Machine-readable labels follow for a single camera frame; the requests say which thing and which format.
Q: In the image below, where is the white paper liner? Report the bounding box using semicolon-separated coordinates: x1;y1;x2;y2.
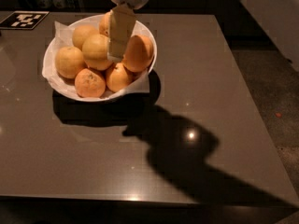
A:
41;21;150;101

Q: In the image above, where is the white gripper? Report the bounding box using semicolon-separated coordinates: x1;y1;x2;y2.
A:
107;0;149;62

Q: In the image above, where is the back left orange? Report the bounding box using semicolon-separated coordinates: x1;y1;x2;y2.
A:
72;25;98;49

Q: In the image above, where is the black white fiducial marker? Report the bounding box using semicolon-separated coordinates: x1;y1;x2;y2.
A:
0;11;49;30

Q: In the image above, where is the front centre orange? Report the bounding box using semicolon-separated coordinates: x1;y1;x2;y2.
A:
106;63;133;92

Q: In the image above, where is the large orange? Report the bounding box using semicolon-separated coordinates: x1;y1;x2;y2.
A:
82;34;112;71
123;35;154;73

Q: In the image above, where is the top orange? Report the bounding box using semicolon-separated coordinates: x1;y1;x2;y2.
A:
99;12;110;36

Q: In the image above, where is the front left mottled orange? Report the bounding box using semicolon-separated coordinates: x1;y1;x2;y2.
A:
75;68;106;98

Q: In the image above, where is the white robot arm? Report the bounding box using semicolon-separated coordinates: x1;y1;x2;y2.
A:
111;0;299;71

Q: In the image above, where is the white bowl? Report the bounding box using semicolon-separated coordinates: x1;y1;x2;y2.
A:
42;14;158;104

